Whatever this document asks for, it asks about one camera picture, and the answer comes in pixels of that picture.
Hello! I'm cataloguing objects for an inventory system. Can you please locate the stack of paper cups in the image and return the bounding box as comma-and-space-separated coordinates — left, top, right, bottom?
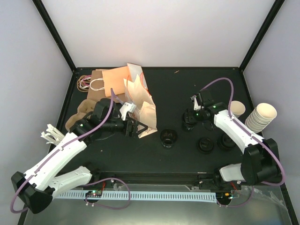
245, 103, 277, 133

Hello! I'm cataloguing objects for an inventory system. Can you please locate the black paper coffee cup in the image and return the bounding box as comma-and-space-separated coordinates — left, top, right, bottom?
182, 109, 197, 132

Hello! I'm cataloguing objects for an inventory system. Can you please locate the brown pulp cup carrier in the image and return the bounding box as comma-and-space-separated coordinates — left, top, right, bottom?
65, 99, 96, 131

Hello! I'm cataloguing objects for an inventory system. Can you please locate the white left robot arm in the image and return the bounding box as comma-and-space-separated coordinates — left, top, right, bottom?
10, 98, 148, 214

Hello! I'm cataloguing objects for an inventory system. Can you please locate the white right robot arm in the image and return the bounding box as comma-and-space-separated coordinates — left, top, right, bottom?
183, 90, 284, 189

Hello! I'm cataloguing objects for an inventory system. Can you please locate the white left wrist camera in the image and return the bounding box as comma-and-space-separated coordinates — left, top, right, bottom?
120, 102, 136, 121

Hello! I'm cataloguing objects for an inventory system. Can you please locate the printed white paper bag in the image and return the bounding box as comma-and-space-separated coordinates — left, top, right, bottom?
123, 73, 158, 138

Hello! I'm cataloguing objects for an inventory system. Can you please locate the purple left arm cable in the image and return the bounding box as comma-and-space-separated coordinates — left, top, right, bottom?
10, 86, 133, 214

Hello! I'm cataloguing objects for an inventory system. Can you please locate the white slotted cable rail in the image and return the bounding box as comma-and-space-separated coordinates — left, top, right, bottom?
56, 190, 217, 203

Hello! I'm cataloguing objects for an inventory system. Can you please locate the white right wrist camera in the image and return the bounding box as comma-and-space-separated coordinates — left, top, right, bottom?
190, 95, 202, 112

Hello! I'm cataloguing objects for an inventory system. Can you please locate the black plastic cup lid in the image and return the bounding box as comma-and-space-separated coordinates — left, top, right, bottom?
197, 137, 215, 155

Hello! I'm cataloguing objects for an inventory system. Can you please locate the single paper coffee cup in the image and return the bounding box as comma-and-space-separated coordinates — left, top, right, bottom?
230, 100, 246, 118

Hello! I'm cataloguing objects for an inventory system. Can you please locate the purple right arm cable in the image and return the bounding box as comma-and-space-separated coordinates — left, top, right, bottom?
199, 77, 287, 188

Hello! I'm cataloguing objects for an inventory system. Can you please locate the brown kraft paper bag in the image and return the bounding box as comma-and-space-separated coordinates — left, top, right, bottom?
77, 70, 138, 105

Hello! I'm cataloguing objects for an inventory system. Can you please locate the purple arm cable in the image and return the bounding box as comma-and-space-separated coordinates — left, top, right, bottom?
199, 77, 287, 188
10, 86, 133, 214

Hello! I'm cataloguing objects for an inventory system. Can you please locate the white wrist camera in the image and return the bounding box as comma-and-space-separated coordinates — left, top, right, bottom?
120, 102, 136, 121
190, 95, 202, 112

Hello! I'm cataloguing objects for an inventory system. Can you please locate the orange kraft paper bag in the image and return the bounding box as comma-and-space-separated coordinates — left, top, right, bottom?
102, 63, 149, 98

